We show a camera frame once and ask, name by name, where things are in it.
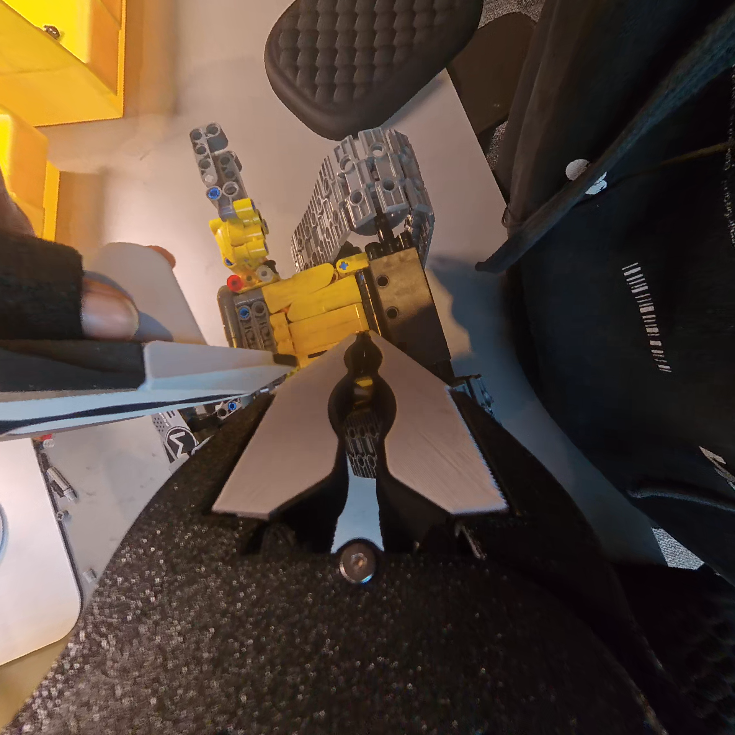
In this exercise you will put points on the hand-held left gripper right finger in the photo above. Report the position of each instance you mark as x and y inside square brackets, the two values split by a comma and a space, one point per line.
[442, 453]

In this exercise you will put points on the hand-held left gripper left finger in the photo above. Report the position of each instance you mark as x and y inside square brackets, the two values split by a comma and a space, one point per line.
[275, 453]

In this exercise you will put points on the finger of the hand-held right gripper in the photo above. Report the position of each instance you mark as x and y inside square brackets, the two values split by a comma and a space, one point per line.
[69, 425]
[218, 373]

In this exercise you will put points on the yellow grey toy tracked vehicle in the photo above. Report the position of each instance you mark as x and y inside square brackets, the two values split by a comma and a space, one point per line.
[321, 298]

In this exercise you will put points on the person's right hand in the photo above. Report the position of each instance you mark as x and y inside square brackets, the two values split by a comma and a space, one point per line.
[46, 293]

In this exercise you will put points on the small black red pieces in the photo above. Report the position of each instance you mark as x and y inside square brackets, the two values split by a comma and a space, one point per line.
[43, 441]

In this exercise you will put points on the small metal pin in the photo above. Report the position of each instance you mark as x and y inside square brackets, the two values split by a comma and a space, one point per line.
[60, 481]

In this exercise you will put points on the white book stand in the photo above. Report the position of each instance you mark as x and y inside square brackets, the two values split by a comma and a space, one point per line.
[34, 574]

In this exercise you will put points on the black printed hoodie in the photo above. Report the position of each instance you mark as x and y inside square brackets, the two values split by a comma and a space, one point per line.
[631, 402]

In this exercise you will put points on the black mesh office chair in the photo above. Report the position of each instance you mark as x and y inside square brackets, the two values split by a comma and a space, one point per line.
[367, 57]

